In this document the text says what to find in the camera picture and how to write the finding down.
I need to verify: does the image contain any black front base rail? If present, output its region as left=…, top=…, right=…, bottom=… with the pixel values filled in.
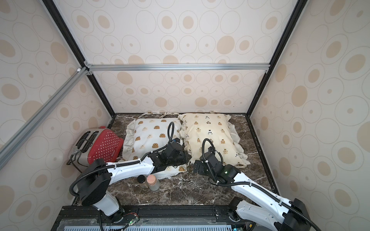
left=52, top=206, right=256, bottom=231

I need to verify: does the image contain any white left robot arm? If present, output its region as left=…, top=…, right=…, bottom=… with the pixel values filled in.
left=69, top=138, right=191, bottom=217

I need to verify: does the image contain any black vertical frame post left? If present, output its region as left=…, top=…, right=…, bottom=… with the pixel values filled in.
left=42, top=0, right=116, bottom=117

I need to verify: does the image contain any white bear print pillow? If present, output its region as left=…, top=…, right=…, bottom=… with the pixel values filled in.
left=122, top=112, right=188, bottom=180

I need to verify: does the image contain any black vertical frame post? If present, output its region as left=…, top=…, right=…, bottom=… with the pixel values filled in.
left=42, top=0, right=116, bottom=117
left=246, top=0, right=308, bottom=118

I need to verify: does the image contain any silver horizontal back rail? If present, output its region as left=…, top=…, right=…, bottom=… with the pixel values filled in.
left=87, top=63, right=270, bottom=71

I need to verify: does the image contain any silver diagonal left rail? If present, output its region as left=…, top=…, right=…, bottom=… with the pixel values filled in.
left=1, top=67, right=87, bottom=168

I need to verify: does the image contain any black vertical frame post right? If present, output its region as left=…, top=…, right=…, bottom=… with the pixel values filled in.
left=246, top=0, right=308, bottom=118

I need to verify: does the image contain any pink lid spice jar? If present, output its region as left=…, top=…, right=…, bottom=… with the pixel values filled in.
left=146, top=174, right=161, bottom=192

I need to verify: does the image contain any cream animal print pillow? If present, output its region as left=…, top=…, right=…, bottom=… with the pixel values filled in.
left=178, top=113, right=250, bottom=168

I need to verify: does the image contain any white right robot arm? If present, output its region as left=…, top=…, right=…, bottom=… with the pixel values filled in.
left=194, top=152, right=320, bottom=231

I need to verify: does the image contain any red and silver toaster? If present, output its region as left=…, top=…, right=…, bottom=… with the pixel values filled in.
left=66, top=126, right=124, bottom=171

